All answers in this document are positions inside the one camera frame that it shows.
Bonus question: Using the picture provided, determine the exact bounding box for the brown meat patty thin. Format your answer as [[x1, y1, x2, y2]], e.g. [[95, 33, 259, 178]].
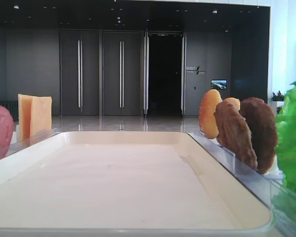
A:
[[214, 100, 258, 171]]

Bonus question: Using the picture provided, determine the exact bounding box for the yellow cheese slice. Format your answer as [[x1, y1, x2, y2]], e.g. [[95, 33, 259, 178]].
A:
[[30, 96, 52, 137]]

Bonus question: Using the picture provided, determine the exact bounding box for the dark brown meat patty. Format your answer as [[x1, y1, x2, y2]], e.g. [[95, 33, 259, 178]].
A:
[[240, 97, 278, 174]]

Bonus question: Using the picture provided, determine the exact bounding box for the orange cheese slice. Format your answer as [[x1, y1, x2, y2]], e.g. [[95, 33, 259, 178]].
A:
[[18, 94, 33, 141]]

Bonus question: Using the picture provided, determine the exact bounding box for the green lettuce leaf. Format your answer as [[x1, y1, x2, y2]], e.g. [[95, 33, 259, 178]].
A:
[[276, 81, 296, 193]]

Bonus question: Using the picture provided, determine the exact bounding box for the red tomato slice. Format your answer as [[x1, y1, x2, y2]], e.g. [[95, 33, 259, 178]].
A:
[[0, 106, 14, 159]]

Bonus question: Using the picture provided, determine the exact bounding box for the golden bun half outer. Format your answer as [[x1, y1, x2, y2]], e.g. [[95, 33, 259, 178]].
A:
[[199, 89, 222, 139]]

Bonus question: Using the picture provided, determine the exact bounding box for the golden bun half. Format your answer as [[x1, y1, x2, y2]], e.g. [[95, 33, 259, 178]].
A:
[[199, 89, 222, 139], [223, 97, 241, 111]]

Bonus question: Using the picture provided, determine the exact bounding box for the golden bun half inner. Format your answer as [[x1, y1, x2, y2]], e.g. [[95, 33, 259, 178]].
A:
[[223, 97, 241, 111]]

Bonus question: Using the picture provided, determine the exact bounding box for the cream rectangular tray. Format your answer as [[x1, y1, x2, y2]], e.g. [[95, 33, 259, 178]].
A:
[[0, 131, 275, 237]]

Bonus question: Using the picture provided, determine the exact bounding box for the clear acrylic rack left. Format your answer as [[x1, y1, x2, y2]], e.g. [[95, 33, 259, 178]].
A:
[[6, 126, 59, 157]]

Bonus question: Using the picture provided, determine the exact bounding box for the clear acrylic rack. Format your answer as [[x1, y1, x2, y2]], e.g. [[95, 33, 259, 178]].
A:
[[189, 130, 296, 237], [6, 126, 59, 157]]

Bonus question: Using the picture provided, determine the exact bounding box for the clear acrylic rack right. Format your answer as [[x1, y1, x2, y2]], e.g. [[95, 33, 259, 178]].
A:
[[189, 130, 296, 237]]

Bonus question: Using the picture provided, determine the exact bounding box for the wall mounted display screen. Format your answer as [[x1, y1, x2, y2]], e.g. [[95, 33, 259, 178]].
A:
[[211, 80, 227, 90]]

